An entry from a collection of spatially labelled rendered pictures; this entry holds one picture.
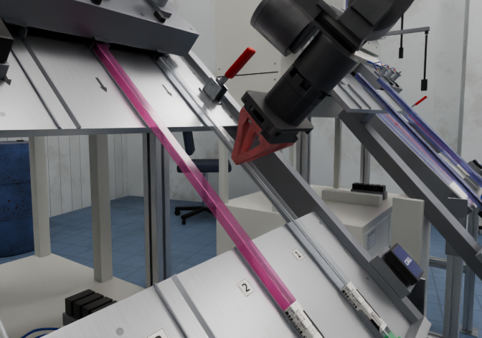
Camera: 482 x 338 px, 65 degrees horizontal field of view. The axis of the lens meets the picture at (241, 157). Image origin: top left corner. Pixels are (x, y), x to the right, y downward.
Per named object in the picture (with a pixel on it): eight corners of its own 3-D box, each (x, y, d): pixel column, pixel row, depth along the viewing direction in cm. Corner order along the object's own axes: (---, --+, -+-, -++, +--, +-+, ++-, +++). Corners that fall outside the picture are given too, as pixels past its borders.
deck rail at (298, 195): (393, 342, 53) (428, 321, 50) (389, 349, 51) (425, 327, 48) (138, 31, 78) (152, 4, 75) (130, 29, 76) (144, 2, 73)
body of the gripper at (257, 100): (236, 100, 46) (274, 53, 43) (277, 104, 55) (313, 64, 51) (267, 140, 44) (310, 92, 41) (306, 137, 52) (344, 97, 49)
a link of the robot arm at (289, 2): (403, -4, 38) (391, 16, 46) (319, -78, 39) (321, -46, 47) (318, 87, 41) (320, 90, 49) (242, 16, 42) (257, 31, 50)
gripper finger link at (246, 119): (210, 143, 52) (251, 93, 47) (240, 142, 58) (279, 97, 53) (238, 182, 50) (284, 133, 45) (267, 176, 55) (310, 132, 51)
